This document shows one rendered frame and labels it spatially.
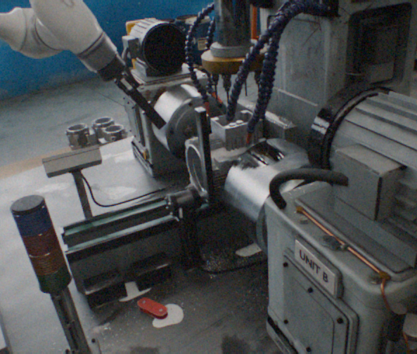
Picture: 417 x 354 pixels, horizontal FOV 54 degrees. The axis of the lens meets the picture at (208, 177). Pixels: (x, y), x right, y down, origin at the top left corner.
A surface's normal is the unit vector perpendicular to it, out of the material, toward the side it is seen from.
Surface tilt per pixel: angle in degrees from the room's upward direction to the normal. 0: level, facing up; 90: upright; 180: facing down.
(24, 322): 0
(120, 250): 90
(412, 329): 0
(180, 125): 90
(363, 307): 90
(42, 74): 90
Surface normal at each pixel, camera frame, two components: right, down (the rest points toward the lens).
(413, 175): -0.88, -0.08
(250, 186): -0.79, -0.29
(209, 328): -0.10, -0.87
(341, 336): -0.91, 0.27
